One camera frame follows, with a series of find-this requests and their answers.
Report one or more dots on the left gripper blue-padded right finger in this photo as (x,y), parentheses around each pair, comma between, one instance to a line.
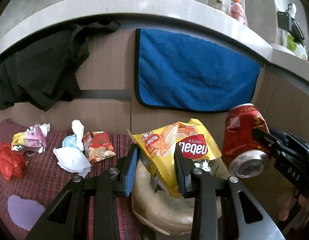
(223,207)

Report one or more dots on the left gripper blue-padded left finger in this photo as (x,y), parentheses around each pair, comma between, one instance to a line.
(68,214)

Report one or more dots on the red plastic bag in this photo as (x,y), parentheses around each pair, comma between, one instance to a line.
(12,163)

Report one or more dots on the red snack wrapper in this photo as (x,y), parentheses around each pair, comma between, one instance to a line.
(97,146)

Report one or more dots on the right hand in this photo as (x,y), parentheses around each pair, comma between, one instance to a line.
(288,198)

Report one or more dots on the glass bottle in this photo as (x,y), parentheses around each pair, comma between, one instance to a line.
(219,6)

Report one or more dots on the grey kitchen countertop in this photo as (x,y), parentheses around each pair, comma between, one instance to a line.
(182,11)

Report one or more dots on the purple paper piece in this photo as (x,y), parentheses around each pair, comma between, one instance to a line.
(24,212)

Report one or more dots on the white crumpled tissue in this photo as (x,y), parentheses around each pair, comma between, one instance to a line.
(71,155)

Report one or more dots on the black hanging utensil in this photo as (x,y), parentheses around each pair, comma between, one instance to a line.
(287,22)

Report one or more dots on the pink yellow snack wrapper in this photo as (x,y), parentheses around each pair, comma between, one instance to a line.
(32,140)

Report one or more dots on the blue towel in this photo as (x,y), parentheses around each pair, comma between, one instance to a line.
(180,72)

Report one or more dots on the orange-capped plastic bottle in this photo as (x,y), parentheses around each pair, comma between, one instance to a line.
(237,12)

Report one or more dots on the black cloth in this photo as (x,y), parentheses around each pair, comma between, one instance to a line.
(42,69)

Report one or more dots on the beige trash bag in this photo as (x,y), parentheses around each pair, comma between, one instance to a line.
(157,209)

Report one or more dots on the red drink can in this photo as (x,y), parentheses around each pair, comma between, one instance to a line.
(241,153)

